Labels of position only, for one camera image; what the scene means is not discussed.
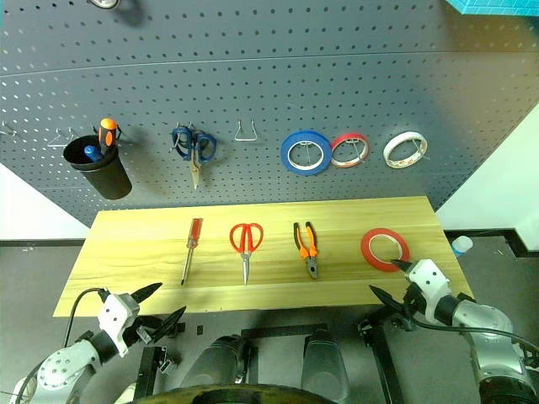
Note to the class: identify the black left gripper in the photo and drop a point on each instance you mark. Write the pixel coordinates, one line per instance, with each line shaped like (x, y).
(141, 326)

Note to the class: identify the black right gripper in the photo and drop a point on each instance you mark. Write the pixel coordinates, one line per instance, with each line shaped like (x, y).
(413, 311)

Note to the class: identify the grey metal pegboard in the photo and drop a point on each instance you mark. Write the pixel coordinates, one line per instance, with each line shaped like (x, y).
(269, 76)

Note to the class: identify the orange black pliers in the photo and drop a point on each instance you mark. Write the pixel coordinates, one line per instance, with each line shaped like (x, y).
(311, 263)

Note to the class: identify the dark round disc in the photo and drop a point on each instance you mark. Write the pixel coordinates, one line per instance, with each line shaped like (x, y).
(236, 395)

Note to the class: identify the white patterned tape roll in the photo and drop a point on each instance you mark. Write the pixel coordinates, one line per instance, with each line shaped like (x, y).
(391, 147)

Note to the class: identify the red and white tape roll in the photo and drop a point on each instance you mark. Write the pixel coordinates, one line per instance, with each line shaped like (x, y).
(335, 157)

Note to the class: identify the black cup holder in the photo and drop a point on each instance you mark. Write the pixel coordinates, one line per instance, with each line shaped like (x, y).
(105, 177)

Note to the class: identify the blue tape roll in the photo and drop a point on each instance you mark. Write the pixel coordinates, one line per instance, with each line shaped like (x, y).
(286, 157)

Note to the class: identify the orange black screwdriver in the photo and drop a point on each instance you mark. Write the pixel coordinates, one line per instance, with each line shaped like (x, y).
(107, 131)

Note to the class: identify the teal box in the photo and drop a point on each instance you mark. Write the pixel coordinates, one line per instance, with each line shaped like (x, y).
(497, 6)

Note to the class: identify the round metallic object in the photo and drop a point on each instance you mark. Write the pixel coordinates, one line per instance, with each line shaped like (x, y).
(104, 3)

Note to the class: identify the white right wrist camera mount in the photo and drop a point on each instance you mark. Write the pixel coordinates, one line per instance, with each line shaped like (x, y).
(429, 275)

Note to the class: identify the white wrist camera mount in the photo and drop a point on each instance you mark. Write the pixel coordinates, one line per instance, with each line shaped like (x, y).
(429, 275)
(113, 313)

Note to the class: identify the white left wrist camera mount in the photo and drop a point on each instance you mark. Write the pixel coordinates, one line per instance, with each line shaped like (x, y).
(113, 313)

